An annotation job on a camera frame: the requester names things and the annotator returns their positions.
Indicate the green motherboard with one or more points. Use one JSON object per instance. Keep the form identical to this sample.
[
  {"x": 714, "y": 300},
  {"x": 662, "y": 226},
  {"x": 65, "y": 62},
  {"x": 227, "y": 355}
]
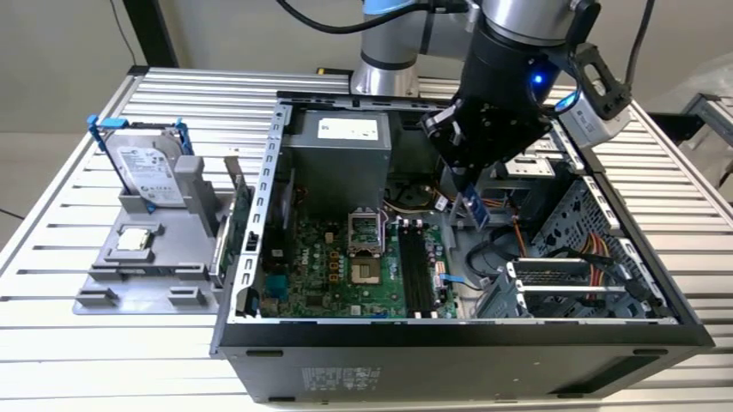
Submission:
[{"x": 320, "y": 296}]

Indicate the black PC case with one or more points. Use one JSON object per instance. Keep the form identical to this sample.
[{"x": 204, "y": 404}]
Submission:
[{"x": 400, "y": 369}]

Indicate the yellow black connector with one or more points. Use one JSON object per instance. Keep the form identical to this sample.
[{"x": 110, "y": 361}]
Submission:
[{"x": 323, "y": 70}]

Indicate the metal disk bay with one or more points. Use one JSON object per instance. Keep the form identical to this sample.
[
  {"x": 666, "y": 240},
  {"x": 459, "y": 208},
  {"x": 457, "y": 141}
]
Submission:
[{"x": 572, "y": 290}]

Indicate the grey parts rack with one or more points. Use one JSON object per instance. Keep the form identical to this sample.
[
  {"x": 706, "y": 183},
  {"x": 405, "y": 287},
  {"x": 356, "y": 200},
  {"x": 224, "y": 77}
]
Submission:
[{"x": 177, "y": 249}]

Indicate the silver wrist camera blue plug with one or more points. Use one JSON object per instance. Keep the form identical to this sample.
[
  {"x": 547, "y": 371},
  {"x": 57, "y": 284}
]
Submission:
[{"x": 592, "y": 129}]

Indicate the RAM stick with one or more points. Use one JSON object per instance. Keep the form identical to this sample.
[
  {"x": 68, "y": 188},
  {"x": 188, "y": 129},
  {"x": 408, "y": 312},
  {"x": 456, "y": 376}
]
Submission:
[
  {"x": 142, "y": 271},
  {"x": 476, "y": 210}
]

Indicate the hard disk in blue carrier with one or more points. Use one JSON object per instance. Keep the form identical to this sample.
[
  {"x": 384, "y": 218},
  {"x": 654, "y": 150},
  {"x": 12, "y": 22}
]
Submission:
[{"x": 145, "y": 167}]

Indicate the silver CPU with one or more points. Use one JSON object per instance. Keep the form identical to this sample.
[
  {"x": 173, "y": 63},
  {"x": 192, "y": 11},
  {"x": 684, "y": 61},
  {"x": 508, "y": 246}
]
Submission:
[{"x": 133, "y": 238}]

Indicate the grey metal frame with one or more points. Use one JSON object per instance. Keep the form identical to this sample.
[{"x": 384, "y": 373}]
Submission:
[{"x": 706, "y": 107}]

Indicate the black round fan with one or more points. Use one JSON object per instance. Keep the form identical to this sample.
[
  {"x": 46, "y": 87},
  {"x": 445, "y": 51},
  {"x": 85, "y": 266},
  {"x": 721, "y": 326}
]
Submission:
[{"x": 408, "y": 197}]

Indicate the grey power supply unit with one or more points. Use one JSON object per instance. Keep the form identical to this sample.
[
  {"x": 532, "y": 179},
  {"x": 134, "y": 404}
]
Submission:
[{"x": 337, "y": 171}]

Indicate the grey metal drive cage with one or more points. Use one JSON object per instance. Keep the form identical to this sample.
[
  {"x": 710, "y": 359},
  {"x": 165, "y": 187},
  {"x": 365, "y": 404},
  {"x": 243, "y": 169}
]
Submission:
[{"x": 528, "y": 169}]

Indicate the black frame post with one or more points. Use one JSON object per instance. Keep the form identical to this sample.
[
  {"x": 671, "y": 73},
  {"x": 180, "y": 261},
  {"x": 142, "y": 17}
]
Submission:
[{"x": 150, "y": 34}]

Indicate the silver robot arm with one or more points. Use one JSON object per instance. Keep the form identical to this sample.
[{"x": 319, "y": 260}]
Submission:
[{"x": 383, "y": 43}]

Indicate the CPU socket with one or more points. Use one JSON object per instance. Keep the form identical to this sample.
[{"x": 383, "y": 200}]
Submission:
[{"x": 365, "y": 271}]

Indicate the graphics card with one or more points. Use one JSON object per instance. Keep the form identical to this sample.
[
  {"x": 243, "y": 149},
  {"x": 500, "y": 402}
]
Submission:
[{"x": 243, "y": 201}]

